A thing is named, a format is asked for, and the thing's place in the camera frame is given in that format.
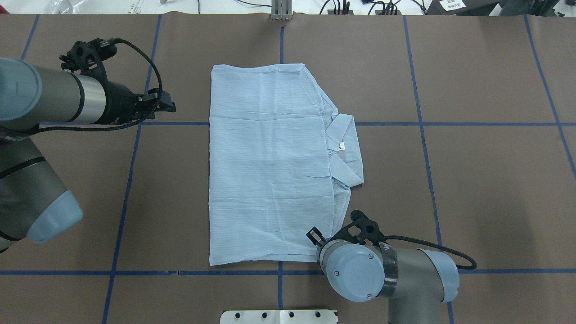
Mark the light blue button shirt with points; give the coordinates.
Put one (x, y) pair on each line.
(283, 160)

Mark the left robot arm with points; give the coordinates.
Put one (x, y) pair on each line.
(35, 203)

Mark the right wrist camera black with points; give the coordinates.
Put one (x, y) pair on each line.
(369, 230)

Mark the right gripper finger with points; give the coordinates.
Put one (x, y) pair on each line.
(316, 237)

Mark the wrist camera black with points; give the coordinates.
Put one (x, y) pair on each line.
(87, 56)
(369, 230)

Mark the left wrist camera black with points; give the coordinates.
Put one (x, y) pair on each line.
(87, 56)

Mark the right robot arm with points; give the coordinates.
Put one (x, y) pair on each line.
(363, 267)

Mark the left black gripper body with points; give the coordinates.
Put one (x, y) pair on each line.
(120, 107)

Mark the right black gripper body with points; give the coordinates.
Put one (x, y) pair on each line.
(313, 236)

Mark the aluminium frame post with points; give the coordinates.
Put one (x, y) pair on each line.
(281, 10)

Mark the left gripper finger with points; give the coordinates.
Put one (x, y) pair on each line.
(156, 101)
(139, 118)

